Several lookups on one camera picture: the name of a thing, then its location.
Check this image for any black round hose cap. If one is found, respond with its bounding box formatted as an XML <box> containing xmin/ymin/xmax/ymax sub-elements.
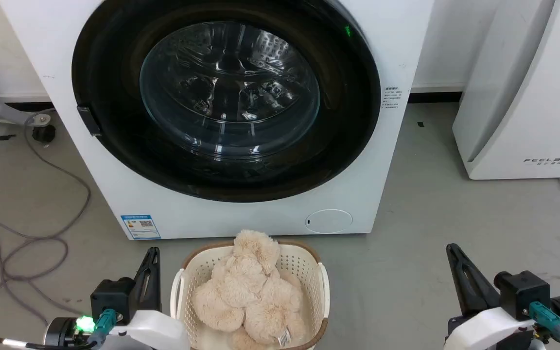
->
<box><xmin>32</xmin><ymin>124</ymin><xmax>56</xmax><ymax>144</ymax></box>

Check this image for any right teal plug camera cable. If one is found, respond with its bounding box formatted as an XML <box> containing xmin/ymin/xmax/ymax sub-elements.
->
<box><xmin>528</xmin><ymin>301</ymin><xmax>560</xmax><ymax>350</ymax></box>

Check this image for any cream plastic laundry basket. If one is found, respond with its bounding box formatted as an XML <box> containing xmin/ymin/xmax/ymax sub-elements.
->
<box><xmin>171</xmin><ymin>241</ymin><xmax>331</xmax><ymax>350</ymax></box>

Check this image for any grey floor cable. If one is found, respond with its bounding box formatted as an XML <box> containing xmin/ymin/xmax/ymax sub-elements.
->
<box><xmin>0</xmin><ymin>111</ymin><xmax>91</xmax><ymax>325</ymax></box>

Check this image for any black round washer door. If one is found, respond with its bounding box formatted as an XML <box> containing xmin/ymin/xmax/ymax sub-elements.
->
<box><xmin>71</xmin><ymin>0</ymin><xmax>382</xmax><ymax>203</ymax></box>

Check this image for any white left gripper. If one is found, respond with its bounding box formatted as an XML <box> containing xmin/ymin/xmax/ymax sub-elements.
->
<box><xmin>107</xmin><ymin>246</ymin><xmax>191</xmax><ymax>350</ymax></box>

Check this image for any oval white filter cover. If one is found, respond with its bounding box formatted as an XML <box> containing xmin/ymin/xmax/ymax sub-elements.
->
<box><xmin>306</xmin><ymin>209</ymin><xmax>353</xmax><ymax>234</ymax></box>

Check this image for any small text warning sticker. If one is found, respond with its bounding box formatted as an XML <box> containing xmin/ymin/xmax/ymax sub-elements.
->
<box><xmin>382</xmin><ymin>87</ymin><xmax>402</xmax><ymax>110</ymax></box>

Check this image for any white Feelbird appliance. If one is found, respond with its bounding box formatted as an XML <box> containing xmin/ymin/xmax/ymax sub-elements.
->
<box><xmin>452</xmin><ymin>0</ymin><xmax>560</xmax><ymax>180</ymax></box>

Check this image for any white front-load washing machine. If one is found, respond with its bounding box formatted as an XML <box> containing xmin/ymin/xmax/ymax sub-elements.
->
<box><xmin>0</xmin><ymin>0</ymin><xmax>435</xmax><ymax>241</ymax></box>

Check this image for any beige plush teddy bear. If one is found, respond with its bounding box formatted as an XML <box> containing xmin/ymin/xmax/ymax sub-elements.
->
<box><xmin>191</xmin><ymin>230</ymin><xmax>306</xmax><ymax>350</ymax></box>

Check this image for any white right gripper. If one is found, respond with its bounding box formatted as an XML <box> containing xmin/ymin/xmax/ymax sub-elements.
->
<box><xmin>444</xmin><ymin>243</ymin><xmax>537</xmax><ymax>350</ymax></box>

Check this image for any blue energy label sticker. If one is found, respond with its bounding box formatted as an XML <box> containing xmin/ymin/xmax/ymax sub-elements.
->
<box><xmin>120</xmin><ymin>214</ymin><xmax>161</xmax><ymax>240</ymax></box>

